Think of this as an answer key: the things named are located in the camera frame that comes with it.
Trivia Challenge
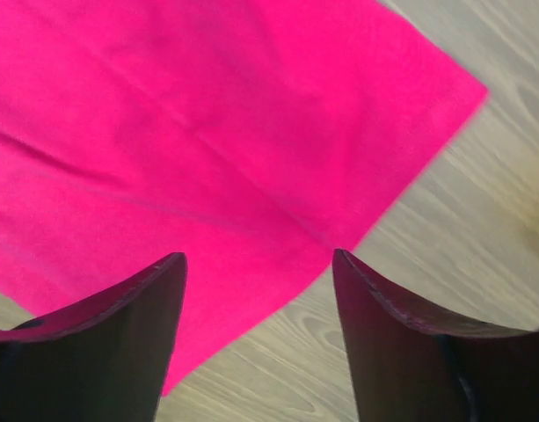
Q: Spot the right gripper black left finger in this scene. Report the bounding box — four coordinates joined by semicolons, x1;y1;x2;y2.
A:
0;253;187;422

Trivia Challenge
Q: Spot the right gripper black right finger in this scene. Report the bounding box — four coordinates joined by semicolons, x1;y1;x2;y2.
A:
332;250;539;421

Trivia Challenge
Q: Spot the pink t shirt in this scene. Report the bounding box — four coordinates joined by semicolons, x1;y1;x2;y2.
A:
0;1;488;389

